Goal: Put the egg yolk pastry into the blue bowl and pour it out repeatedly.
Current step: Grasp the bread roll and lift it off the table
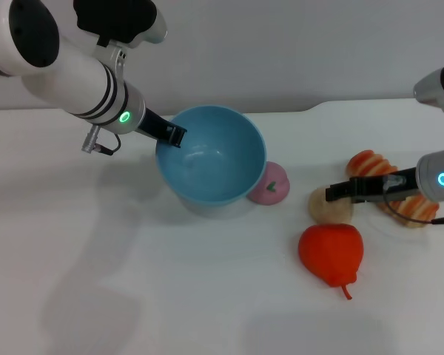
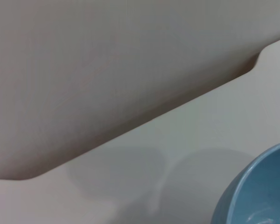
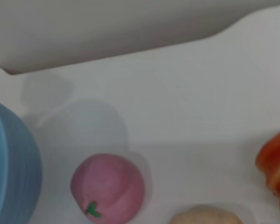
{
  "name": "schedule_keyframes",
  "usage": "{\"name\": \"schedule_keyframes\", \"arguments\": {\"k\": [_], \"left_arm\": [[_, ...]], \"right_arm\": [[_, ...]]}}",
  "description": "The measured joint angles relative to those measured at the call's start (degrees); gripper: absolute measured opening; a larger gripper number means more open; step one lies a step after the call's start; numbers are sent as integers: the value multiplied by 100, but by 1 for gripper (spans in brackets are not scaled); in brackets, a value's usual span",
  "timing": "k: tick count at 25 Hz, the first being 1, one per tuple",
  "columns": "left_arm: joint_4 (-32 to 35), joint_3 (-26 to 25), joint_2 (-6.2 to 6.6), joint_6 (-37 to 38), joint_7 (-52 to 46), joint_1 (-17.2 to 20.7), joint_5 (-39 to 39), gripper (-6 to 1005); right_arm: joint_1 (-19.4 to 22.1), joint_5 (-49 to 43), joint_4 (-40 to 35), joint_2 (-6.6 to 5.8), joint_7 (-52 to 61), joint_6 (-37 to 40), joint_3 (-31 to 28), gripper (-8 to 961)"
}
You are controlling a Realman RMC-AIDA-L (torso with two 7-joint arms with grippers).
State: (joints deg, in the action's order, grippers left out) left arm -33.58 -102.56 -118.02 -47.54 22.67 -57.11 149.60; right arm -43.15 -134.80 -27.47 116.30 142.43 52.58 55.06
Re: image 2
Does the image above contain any blue bowl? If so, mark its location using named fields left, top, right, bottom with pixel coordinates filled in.
left=210, top=140, right=280, bottom=224

